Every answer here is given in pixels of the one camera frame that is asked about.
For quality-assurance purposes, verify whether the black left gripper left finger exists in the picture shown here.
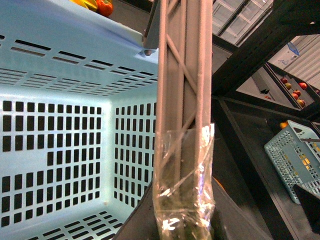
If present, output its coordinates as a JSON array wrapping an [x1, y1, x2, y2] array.
[[113, 182, 160, 240]]

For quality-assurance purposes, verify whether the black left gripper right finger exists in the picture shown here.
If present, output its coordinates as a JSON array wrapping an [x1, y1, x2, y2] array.
[[211, 179, 272, 240]]

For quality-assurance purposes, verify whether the grey basket handle with tape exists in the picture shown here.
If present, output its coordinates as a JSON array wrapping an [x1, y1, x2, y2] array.
[[152, 0, 215, 240]]

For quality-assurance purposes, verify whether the light blue plastic basket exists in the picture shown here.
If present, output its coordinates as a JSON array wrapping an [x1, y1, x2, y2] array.
[[0, 0, 158, 240]]

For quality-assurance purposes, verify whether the yellow star fruit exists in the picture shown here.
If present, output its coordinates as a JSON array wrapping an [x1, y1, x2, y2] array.
[[70, 0, 98, 12]]

